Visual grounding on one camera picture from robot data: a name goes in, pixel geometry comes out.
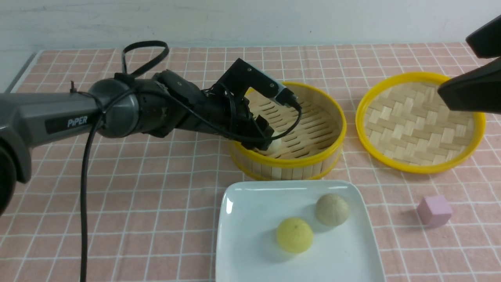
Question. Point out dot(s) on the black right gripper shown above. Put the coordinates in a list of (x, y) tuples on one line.
[(478, 90)]

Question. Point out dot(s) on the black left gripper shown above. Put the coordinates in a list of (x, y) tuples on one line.
[(211, 111)]

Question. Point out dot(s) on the beige steamed bun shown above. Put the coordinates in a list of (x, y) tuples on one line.
[(273, 148), (332, 210)]

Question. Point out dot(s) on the yellow steamed bun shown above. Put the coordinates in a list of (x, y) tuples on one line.
[(294, 235)]

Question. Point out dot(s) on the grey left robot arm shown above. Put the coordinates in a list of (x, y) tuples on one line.
[(123, 106)]

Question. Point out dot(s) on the white square plate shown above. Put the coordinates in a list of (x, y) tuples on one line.
[(247, 249)]

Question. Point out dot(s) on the yellow-rimmed bamboo steamer basket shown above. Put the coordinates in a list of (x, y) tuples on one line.
[(310, 151)]

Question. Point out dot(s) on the yellow-rimmed woven steamer lid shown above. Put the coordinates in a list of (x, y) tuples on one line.
[(405, 124)]

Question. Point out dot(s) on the pink checkered tablecloth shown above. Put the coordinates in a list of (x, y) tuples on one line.
[(153, 204)]

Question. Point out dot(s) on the pink cube block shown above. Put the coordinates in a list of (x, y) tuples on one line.
[(434, 211)]

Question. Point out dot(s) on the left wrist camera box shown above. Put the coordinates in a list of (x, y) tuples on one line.
[(241, 76)]

